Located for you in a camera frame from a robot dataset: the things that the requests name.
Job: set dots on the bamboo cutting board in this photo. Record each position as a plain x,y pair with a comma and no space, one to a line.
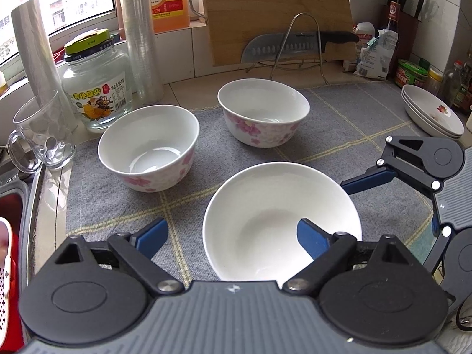
258,7

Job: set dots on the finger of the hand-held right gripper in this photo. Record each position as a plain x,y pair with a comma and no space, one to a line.
438,247
368,181

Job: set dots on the clear red-cap glass bottle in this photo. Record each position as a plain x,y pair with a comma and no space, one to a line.
451,81

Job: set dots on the green-lid glass jar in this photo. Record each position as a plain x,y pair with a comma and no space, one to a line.
96,81

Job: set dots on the dark green-label bottle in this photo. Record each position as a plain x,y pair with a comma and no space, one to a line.
464,96

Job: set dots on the clear plastic wrap roll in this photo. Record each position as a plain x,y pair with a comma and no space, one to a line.
140,44

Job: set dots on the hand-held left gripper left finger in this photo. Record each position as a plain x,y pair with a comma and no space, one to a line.
153,236

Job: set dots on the steel sink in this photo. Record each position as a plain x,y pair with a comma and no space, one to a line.
35,199

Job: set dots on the clear glass mug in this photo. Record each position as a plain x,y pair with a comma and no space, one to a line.
44,129

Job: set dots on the yellow liquor bottle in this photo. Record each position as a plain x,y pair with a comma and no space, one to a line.
167,3

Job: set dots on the grey checked mat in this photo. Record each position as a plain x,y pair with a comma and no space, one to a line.
206,169

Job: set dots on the yellow spice jar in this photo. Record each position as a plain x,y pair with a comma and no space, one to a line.
434,81

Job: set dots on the plain white bowl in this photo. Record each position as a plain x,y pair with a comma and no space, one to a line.
258,210

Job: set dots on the white blue-print bag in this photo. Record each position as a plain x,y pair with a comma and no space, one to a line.
379,59

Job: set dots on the red and white bag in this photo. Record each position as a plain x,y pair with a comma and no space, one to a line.
359,33

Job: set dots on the green clip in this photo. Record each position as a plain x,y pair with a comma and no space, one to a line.
373,42

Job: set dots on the green-lid sauce jar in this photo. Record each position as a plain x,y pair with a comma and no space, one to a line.
411,73

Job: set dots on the dark red knife block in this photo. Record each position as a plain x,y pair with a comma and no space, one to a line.
411,25

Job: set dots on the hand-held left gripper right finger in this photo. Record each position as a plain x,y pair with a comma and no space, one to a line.
312,239

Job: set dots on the white pink-floral bowl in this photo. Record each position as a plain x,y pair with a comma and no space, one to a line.
261,99
147,136

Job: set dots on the green-cap small bottle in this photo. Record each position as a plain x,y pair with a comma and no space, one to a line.
424,62

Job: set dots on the dark soy sauce bottle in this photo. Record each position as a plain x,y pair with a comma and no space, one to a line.
394,14

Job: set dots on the white perforated strainer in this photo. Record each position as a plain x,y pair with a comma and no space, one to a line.
5,265

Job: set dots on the red basin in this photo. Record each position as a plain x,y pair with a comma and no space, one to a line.
11,206

